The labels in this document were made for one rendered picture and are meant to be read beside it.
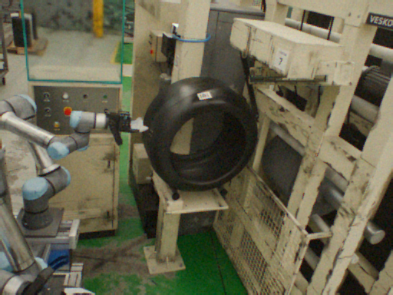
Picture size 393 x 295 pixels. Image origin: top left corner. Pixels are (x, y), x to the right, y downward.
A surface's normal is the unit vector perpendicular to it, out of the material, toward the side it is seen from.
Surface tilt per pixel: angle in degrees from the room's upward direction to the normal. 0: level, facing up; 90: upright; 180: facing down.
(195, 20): 90
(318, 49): 90
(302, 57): 90
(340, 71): 72
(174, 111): 58
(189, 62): 90
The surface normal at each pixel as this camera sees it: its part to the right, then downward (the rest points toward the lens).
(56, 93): 0.31, 0.47
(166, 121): -0.33, 0.00
